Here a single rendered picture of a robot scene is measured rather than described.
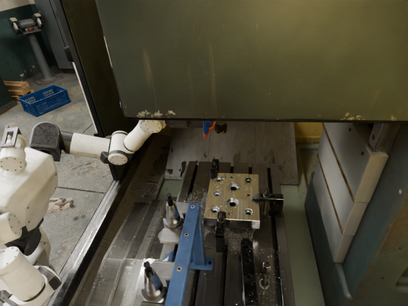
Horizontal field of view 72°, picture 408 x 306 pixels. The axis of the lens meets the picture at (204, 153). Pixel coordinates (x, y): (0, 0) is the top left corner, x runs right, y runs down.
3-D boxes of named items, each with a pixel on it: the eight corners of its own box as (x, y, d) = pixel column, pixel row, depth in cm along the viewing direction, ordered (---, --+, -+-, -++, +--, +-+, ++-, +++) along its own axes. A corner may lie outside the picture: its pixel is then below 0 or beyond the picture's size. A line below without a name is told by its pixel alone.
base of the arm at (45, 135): (54, 171, 116) (27, 160, 114) (70, 146, 123) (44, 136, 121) (52, 155, 104) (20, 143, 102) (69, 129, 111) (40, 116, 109)
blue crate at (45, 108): (36, 118, 416) (30, 104, 403) (22, 111, 437) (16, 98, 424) (73, 101, 454) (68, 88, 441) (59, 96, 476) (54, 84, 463)
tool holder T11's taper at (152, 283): (159, 298, 67) (154, 283, 63) (142, 294, 68) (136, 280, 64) (165, 280, 70) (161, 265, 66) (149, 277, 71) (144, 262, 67)
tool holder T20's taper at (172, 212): (176, 225, 84) (174, 209, 80) (163, 222, 86) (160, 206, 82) (182, 214, 88) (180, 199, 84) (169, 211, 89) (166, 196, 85)
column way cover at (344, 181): (329, 265, 106) (369, 155, 75) (308, 180, 144) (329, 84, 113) (343, 265, 105) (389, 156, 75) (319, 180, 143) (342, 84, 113)
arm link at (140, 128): (166, 121, 101) (148, 139, 110) (171, 105, 108) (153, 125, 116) (151, 110, 99) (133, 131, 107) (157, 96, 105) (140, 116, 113)
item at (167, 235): (156, 243, 82) (155, 241, 81) (160, 228, 86) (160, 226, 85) (180, 244, 81) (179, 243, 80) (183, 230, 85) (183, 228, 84)
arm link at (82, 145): (124, 171, 122) (68, 163, 114) (127, 147, 129) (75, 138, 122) (129, 156, 113) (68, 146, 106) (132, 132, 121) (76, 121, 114)
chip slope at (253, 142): (158, 197, 180) (150, 166, 164) (178, 139, 233) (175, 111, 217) (302, 205, 167) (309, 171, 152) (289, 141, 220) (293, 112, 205)
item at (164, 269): (144, 279, 73) (144, 277, 72) (150, 260, 77) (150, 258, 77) (171, 282, 72) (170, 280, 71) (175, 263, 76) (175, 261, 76)
